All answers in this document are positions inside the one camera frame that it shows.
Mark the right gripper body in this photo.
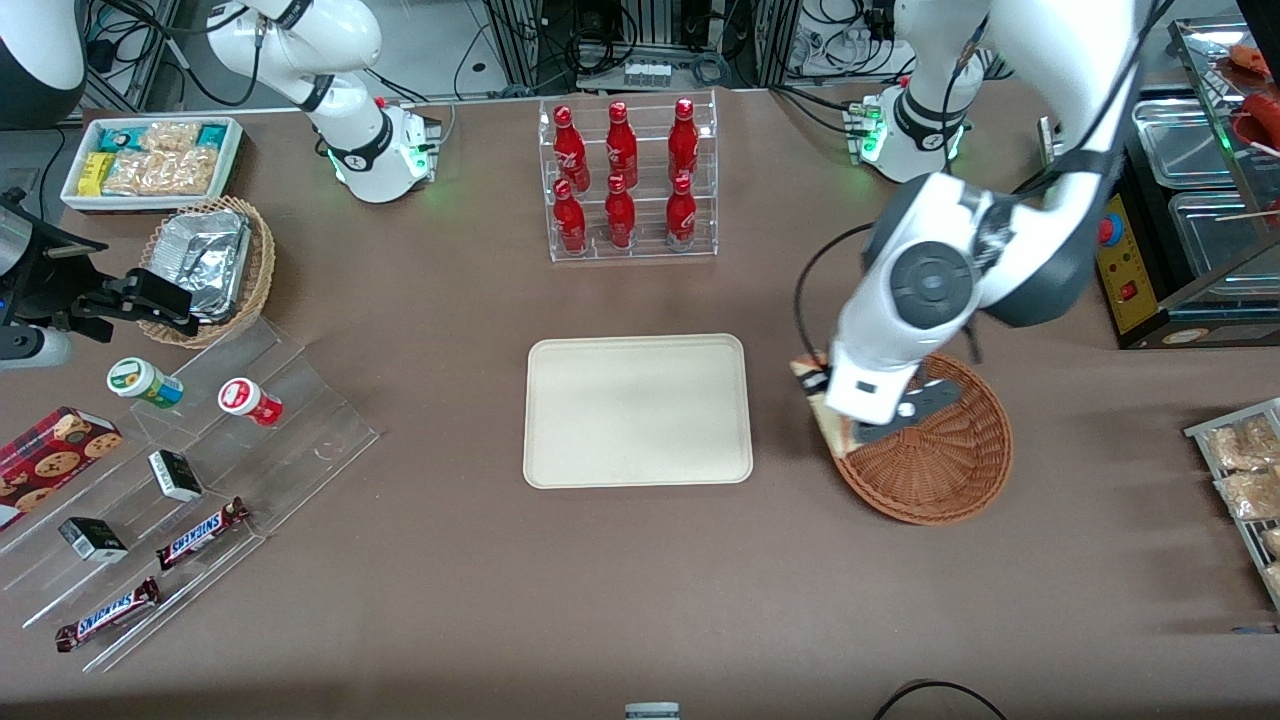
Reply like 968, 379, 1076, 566
0, 195, 107, 327

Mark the triangular sandwich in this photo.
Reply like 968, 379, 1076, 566
789, 350, 857, 462

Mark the oval light wicker basket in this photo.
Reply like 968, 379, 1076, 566
138, 196, 276, 349

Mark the round brown wicker basket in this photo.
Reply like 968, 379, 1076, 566
830, 350, 1014, 526

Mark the cream rectangular tray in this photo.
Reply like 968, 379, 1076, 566
523, 333, 754, 490

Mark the grey metal snack tray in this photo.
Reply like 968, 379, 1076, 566
1184, 397, 1280, 613

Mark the silver foil package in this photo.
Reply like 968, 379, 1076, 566
150, 209, 253, 324

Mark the white plastic snack bin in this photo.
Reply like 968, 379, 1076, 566
60, 116, 245, 213

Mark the green lidded yogurt cup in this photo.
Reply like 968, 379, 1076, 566
107, 357, 185, 410

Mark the clear bag of puffed snacks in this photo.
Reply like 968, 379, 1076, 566
104, 147, 218, 197
140, 121, 202, 154

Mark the red lidded yogurt cup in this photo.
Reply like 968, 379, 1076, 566
218, 377, 284, 428

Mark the red chocolate chip cookie box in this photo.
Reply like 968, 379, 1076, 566
0, 406, 124, 531

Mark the small black carton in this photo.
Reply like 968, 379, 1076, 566
148, 450, 204, 503
58, 516, 129, 564

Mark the clear acrylic bottle rack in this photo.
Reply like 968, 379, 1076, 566
538, 90, 719, 263

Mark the clear acrylic stepped display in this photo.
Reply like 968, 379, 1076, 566
0, 315, 381, 673

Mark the red cola bottle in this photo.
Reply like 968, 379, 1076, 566
554, 105, 591, 191
553, 180, 588, 254
668, 98, 699, 182
605, 174, 637, 249
666, 174, 698, 249
606, 101, 639, 189

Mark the Snickers chocolate bar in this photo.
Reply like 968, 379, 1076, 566
55, 577, 162, 653
155, 497, 251, 572

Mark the black glass food warmer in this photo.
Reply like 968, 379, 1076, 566
1093, 15, 1280, 350

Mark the steel food warmer pan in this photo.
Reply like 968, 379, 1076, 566
1167, 189, 1280, 283
1131, 97, 1238, 192

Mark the red sausage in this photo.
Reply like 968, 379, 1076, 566
1242, 90, 1280, 153

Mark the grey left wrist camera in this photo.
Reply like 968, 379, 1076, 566
850, 380, 963, 447

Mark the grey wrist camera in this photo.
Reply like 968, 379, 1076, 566
0, 326, 74, 371
850, 380, 963, 447

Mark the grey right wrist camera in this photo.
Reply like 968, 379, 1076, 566
0, 326, 74, 371

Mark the thin black table cable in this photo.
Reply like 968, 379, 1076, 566
873, 680, 1008, 720

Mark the aluminium profile frame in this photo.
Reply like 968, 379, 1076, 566
490, 0, 801, 91

